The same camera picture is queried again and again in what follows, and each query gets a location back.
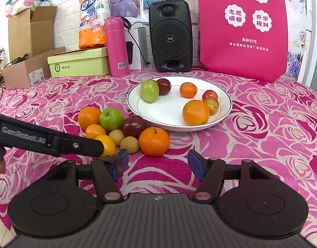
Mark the large front orange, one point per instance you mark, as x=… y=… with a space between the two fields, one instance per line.
x=195 y=112

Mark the pink fabric bag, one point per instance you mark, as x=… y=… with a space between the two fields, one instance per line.
x=247 y=38

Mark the dark red plum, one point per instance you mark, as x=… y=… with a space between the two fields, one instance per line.
x=164 y=86

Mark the small tangerine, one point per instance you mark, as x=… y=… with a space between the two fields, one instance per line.
x=188 y=90

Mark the small mandarin orange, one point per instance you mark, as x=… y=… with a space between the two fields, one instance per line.
x=94 y=130

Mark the pink thermos bottle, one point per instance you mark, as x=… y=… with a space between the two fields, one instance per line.
x=116 y=46

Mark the yellow orange kumquat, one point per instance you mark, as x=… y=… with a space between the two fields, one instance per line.
x=109 y=145

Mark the tan longan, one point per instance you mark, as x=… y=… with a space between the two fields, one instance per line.
x=117 y=136
x=130 y=144

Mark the green shoe box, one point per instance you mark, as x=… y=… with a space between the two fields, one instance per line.
x=90 y=62

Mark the orange with stem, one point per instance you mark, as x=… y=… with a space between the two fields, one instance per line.
x=154 y=141

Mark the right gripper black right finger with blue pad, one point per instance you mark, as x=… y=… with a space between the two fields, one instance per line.
x=248 y=198

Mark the large orange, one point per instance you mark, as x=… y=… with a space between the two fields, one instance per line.
x=195 y=112
x=88 y=116

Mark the tall open cardboard box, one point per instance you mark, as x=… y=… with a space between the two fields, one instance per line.
x=30 y=33

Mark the reddish yellow small fruit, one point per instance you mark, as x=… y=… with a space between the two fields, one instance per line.
x=213 y=105

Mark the bedding poster purple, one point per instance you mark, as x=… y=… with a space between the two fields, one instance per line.
x=129 y=9

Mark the pale green apple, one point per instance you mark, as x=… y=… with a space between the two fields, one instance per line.
x=149 y=91

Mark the dark purple plum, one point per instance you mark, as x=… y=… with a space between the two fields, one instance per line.
x=133 y=126

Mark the red orange small tomato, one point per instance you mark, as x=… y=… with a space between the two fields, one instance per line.
x=209 y=94

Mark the pink rose tablecloth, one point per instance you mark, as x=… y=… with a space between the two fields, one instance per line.
x=274 y=124

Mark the small brown cardboard box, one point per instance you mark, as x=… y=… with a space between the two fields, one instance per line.
x=29 y=72

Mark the bright green apple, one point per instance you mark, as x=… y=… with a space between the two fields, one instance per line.
x=111 y=119

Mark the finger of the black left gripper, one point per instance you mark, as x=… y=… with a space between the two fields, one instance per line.
x=67 y=144

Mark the white box behind thermos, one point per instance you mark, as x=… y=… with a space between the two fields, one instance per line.
x=136 y=43

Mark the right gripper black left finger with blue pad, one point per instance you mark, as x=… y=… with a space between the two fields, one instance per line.
x=67 y=198

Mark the black speaker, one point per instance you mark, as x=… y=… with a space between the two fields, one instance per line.
x=171 y=36

